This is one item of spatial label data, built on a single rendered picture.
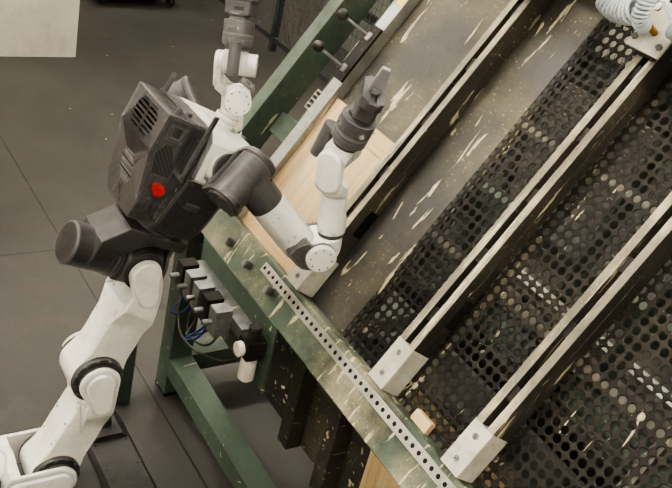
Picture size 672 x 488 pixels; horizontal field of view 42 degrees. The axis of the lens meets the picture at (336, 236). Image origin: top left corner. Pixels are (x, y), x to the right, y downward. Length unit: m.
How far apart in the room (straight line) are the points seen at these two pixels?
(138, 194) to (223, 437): 1.14
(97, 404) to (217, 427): 0.65
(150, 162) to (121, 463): 1.11
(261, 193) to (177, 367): 1.32
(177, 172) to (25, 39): 4.22
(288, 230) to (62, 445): 0.95
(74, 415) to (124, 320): 0.33
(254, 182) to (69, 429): 0.95
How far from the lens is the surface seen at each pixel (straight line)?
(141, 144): 2.16
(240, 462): 2.96
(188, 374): 3.25
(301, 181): 2.68
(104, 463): 2.89
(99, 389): 2.49
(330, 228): 2.17
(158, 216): 2.22
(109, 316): 2.43
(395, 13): 2.76
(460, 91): 2.41
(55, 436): 2.65
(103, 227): 2.28
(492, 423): 1.99
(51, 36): 6.34
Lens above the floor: 2.24
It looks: 29 degrees down
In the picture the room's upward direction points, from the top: 14 degrees clockwise
